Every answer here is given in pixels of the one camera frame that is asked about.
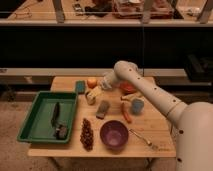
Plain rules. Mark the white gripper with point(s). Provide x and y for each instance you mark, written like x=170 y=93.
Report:
x=108 y=81

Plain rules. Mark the dark red grape bunch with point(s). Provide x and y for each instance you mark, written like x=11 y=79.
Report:
x=87 y=137

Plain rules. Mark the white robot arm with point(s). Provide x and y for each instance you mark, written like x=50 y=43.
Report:
x=194 y=122

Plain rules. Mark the small metal cup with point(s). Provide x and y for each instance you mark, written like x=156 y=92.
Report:
x=90 y=99

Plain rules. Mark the blue plastic cup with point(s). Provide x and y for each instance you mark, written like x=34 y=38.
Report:
x=137 y=106

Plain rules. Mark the orange fruit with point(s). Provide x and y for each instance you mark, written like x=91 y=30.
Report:
x=92 y=82

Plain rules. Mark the yellow cheese block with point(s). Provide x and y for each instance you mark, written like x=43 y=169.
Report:
x=95 y=92

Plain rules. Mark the red-orange bowl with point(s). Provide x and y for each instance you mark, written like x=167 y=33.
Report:
x=127 y=88

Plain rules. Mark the yellow banana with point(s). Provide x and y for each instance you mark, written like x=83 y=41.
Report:
x=130 y=97

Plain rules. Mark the green sponge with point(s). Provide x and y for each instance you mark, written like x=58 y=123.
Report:
x=80 y=87

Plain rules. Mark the orange carrot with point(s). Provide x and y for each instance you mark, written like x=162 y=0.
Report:
x=125 y=113

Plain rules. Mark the purple bowl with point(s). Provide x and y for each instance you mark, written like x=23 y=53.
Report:
x=114 y=135

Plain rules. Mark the dark brush in tray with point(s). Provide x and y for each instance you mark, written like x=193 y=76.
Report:
x=61 y=130

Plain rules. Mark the green plastic tray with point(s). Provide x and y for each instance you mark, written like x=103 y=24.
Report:
x=37 y=127

